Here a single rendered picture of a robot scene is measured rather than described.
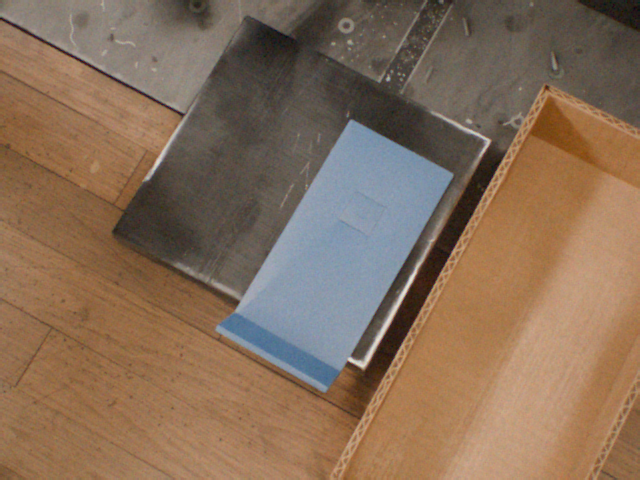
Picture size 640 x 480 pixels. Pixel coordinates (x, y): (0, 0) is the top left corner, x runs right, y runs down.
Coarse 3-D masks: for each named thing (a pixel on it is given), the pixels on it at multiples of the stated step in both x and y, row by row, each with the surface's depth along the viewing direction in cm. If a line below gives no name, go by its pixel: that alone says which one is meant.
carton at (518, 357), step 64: (576, 128) 71; (512, 192) 74; (576, 192) 74; (512, 256) 73; (576, 256) 73; (448, 320) 72; (512, 320) 72; (576, 320) 72; (384, 384) 65; (448, 384) 71; (512, 384) 71; (576, 384) 71; (384, 448) 71; (448, 448) 70; (512, 448) 70; (576, 448) 70
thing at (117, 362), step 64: (0, 64) 77; (64, 64) 77; (0, 128) 76; (64, 128) 76; (128, 128) 76; (0, 192) 75; (64, 192) 75; (128, 192) 75; (0, 256) 74; (64, 256) 74; (128, 256) 74; (0, 320) 73; (64, 320) 73; (128, 320) 73; (192, 320) 73; (0, 384) 72; (64, 384) 72; (128, 384) 72; (192, 384) 72; (256, 384) 72; (0, 448) 71; (64, 448) 71; (128, 448) 71; (192, 448) 71; (256, 448) 71; (320, 448) 71
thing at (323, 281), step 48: (336, 144) 73; (384, 144) 73; (336, 192) 72; (384, 192) 72; (432, 192) 72; (288, 240) 72; (336, 240) 72; (384, 240) 72; (288, 288) 71; (336, 288) 71; (384, 288) 71; (240, 336) 68; (288, 336) 70; (336, 336) 70
